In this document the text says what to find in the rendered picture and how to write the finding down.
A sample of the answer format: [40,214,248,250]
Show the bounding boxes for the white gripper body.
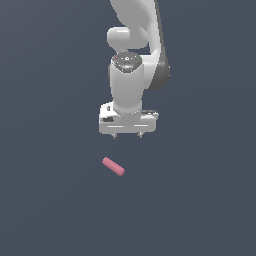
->
[98,102,160,136]

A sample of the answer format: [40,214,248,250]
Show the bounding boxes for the pink cylindrical block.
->
[101,156,126,177]

